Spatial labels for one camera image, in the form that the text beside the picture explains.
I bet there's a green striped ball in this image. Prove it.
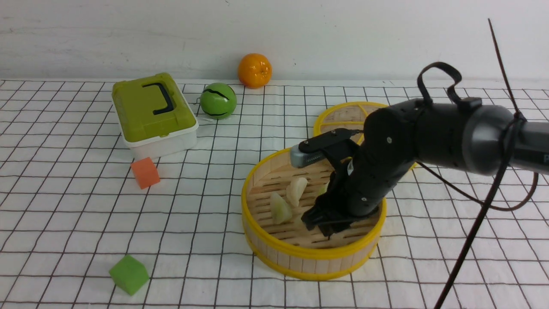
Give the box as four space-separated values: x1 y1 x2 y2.
200 82 237 119

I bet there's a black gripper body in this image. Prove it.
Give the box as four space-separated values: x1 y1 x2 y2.
301 172 386 236

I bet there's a light green dumpling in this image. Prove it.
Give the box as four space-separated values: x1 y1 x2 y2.
317 182 329 196

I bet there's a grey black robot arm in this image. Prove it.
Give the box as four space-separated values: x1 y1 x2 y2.
291 98 514 236

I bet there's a pale green dumpling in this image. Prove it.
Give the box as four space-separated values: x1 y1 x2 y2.
270 192 293 224

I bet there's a white black grid tablecloth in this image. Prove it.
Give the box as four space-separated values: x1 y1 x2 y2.
0 79 549 309

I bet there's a green lid white box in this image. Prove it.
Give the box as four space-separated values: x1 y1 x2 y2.
111 73 199 161

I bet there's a green foam cube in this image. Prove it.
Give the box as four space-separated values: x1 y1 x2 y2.
109 254 150 296

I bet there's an orange foam cube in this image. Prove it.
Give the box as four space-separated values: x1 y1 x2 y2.
130 157 161 190

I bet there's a white dumpling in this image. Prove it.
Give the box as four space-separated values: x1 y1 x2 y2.
286 177 308 207

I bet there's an orange fruit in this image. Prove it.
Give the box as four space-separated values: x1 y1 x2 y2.
238 53 272 88

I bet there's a yellow bamboo steamer tray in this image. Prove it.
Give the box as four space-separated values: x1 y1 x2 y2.
241 148 387 281

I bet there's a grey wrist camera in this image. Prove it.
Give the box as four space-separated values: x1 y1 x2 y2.
290 128 365 169

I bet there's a yellow bamboo steamer lid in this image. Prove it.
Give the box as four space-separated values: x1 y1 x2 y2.
313 101 417 170

